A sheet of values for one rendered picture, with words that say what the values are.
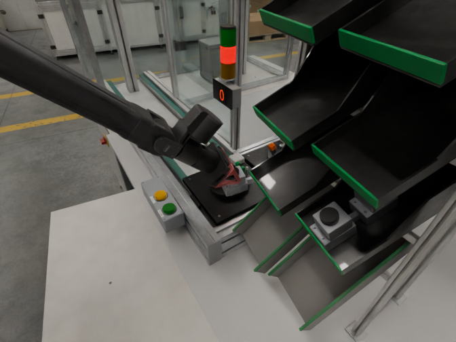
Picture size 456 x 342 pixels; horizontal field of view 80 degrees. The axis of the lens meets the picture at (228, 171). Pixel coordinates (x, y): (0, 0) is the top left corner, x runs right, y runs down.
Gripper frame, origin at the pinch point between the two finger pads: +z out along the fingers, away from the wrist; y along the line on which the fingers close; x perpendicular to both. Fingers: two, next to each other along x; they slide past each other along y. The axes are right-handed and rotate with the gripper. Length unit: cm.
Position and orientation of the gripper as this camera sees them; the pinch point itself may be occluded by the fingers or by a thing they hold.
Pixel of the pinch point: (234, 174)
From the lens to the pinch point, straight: 71.8
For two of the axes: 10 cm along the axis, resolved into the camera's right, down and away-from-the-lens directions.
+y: -3.6, -6.6, 6.6
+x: -6.8, 6.7, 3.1
